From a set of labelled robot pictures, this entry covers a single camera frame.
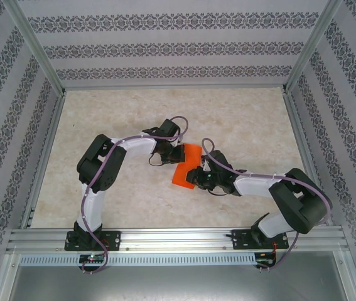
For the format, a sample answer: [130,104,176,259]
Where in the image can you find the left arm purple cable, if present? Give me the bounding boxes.
[81,115,188,275]

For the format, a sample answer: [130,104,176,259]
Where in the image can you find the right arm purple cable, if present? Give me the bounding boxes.
[201,139,332,272]

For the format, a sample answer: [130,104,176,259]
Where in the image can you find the aluminium mounting rail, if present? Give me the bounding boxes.
[6,228,350,252]

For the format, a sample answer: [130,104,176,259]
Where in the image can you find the left wrist thin black cable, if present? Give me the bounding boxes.
[148,155,166,167]

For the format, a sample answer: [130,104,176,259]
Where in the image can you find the aluminium frame post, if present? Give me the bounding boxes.
[281,0,345,95]
[5,0,68,95]

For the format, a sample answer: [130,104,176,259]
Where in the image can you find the orange paper sheet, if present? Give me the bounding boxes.
[171,142,203,190]

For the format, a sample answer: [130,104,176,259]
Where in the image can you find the wrist thin black cable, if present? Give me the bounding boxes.
[148,155,166,167]
[207,187,229,198]

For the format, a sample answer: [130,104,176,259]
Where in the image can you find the slotted grey cable duct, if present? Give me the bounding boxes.
[19,253,257,267]

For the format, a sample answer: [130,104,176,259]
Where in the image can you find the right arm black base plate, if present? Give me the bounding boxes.
[231,228,289,251]

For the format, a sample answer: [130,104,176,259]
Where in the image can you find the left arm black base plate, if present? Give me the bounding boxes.
[64,231,122,251]

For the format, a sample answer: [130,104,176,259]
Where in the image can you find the aluminium table side rail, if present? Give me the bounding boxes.
[19,90,68,229]
[283,87,335,227]

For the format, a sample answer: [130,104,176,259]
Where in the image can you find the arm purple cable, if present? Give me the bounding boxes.
[81,115,188,275]
[201,139,332,272]

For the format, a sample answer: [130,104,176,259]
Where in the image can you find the grey metal sheet panel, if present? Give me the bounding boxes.
[8,265,348,301]

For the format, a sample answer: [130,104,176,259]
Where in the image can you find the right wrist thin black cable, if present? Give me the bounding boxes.
[207,187,229,198]

